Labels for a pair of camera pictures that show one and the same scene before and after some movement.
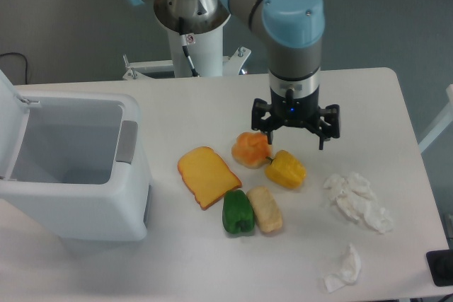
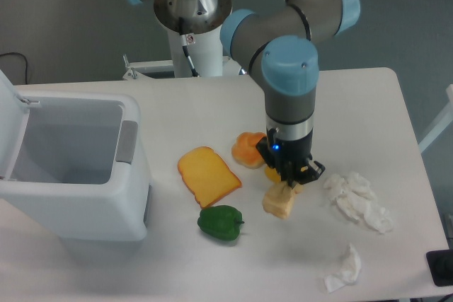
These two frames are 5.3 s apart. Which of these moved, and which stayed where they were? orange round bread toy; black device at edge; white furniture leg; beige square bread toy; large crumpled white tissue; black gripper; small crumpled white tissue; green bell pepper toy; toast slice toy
Moved: black gripper; beige square bread toy; green bell pepper toy
Stayed: large crumpled white tissue; orange round bread toy; toast slice toy; white furniture leg; black device at edge; small crumpled white tissue
